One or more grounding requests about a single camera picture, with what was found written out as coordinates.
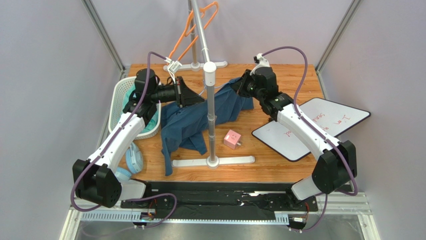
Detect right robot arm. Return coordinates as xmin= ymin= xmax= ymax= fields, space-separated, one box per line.
xmin=232 ymin=67 xmax=358 ymax=201

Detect light blue headphones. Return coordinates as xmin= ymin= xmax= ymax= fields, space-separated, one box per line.
xmin=115 ymin=142 xmax=144 ymax=182

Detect orange plastic hanger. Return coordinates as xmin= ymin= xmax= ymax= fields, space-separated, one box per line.
xmin=168 ymin=1 xmax=220 ymax=61

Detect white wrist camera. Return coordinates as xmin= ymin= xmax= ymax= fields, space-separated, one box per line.
xmin=164 ymin=57 xmax=182 ymax=83
xmin=250 ymin=53 xmax=271 ymax=75

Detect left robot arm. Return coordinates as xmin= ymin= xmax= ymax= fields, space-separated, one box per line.
xmin=70 ymin=68 xmax=205 ymax=211

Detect white dry erase board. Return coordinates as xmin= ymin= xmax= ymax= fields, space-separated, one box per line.
xmin=252 ymin=97 xmax=371 ymax=162

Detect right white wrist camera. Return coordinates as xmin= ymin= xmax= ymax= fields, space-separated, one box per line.
xmin=250 ymin=53 xmax=271 ymax=75

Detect white perforated plastic basket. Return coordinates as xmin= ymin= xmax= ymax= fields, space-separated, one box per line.
xmin=108 ymin=76 xmax=162 ymax=140

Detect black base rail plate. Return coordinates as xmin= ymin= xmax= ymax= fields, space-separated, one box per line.
xmin=120 ymin=181 xmax=319 ymax=221

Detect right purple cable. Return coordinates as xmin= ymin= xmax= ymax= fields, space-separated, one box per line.
xmin=262 ymin=45 xmax=359 ymax=197

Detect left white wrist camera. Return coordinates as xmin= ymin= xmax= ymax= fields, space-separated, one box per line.
xmin=164 ymin=57 xmax=182 ymax=83

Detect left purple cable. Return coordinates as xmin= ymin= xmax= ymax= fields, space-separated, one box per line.
xmin=69 ymin=51 xmax=169 ymax=213

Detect dark blue t shirt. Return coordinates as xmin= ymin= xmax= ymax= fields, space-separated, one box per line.
xmin=160 ymin=78 xmax=254 ymax=176

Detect pink power adapter cube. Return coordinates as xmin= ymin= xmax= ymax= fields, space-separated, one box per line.
xmin=223 ymin=129 xmax=242 ymax=150

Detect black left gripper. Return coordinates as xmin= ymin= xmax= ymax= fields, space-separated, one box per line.
xmin=150 ymin=76 xmax=205 ymax=108

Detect purple cable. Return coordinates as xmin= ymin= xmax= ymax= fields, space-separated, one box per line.
xmin=69 ymin=51 xmax=169 ymax=213
xmin=262 ymin=45 xmax=359 ymax=197

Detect silver clothes rack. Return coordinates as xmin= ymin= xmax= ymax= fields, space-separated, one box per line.
xmin=171 ymin=0 xmax=255 ymax=169

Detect teal t shirt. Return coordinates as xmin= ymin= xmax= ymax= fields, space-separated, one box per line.
xmin=122 ymin=83 xmax=160 ymax=135

